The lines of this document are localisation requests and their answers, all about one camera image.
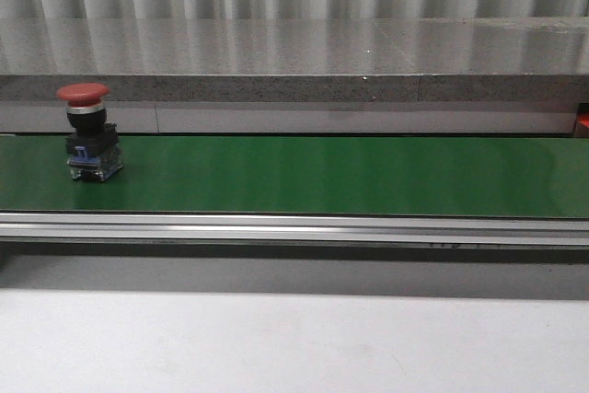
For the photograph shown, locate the red mushroom push button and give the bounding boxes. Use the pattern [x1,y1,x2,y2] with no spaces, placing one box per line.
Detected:
[56,83,123,182]

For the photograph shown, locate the green conveyor belt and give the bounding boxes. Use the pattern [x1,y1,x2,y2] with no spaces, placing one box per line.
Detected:
[1,135,588,218]

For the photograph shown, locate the grey stone counter slab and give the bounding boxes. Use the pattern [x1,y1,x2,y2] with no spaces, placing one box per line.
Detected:
[1,17,588,134]

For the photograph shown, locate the red box at right edge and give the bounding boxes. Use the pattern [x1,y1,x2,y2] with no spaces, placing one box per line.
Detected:
[573,112,589,138]

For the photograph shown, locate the aluminium conveyor side rail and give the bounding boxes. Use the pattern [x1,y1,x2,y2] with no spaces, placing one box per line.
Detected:
[1,212,588,249]

